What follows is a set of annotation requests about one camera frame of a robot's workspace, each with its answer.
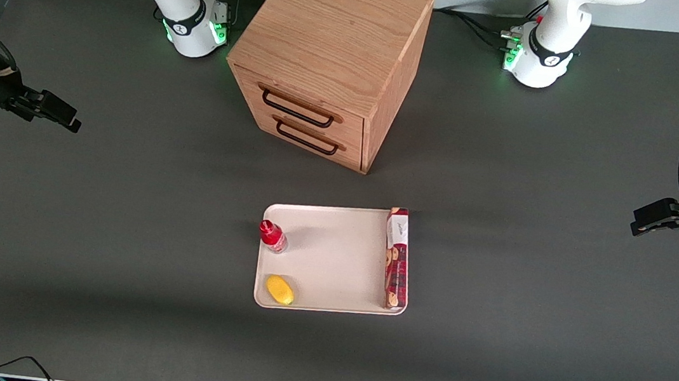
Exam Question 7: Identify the red coke bottle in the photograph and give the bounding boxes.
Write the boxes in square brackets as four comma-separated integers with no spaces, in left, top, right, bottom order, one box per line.
[256,218,291,255]

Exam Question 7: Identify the white plastic tray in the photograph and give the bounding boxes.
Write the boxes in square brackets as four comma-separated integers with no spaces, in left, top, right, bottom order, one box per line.
[252,196,419,324]

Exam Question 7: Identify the dark grey table mat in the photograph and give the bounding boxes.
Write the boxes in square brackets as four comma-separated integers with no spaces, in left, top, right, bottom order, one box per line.
[0,0,679,381]

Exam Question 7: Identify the red cookie box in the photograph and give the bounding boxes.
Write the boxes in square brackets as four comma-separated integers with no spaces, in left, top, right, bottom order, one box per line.
[377,206,419,312]

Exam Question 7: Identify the yellow lemon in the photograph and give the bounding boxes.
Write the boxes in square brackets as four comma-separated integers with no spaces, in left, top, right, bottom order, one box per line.
[264,274,297,307]

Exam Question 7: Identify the wooden drawer cabinet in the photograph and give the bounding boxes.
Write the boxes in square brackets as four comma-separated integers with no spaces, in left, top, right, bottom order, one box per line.
[215,0,435,180]

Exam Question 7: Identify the black wire drawer handle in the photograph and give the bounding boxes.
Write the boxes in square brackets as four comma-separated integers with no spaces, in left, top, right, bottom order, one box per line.
[258,88,338,130]
[272,121,342,157]

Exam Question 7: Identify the black thin floor cable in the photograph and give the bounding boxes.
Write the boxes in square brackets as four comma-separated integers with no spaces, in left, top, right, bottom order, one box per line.
[0,353,60,381]

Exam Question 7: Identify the black left base cables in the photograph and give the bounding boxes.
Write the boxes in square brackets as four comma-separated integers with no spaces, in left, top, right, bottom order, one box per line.
[430,0,547,55]

